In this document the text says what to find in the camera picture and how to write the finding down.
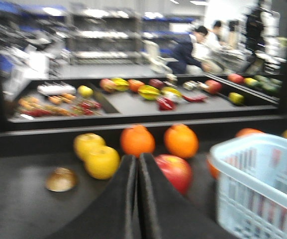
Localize red apple far left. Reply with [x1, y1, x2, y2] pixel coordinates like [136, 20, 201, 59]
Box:
[155, 154, 192, 195]

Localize red apple middle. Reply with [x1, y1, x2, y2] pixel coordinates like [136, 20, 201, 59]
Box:
[206, 155, 219, 180]

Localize seated person dark jacket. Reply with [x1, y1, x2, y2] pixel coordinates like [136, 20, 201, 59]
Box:
[167, 25, 210, 75]

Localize light blue plastic basket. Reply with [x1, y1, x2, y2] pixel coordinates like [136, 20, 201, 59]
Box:
[209, 134, 287, 239]

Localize red chili pepper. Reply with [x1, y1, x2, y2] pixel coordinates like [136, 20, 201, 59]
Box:
[183, 95, 207, 103]

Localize yellow apple pear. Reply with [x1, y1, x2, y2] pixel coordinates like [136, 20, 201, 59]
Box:
[73, 133, 105, 161]
[84, 145, 120, 180]

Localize orange behind apple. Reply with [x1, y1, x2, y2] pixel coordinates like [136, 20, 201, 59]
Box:
[235, 128, 264, 137]

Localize red apple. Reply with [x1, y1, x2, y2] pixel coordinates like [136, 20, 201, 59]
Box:
[155, 154, 192, 195]
[206, 155, 219, 180]

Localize red bell pepper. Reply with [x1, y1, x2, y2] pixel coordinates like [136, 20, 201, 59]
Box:
[157, 97, 176, 111]

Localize brown mushroom cap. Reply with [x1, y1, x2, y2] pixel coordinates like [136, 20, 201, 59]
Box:
[45, 167, 79, 192]

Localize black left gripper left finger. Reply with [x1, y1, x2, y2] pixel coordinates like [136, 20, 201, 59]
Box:
[47, 155, 140, 239]

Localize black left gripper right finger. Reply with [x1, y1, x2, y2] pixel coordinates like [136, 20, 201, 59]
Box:
[138, 153, 235, 239]

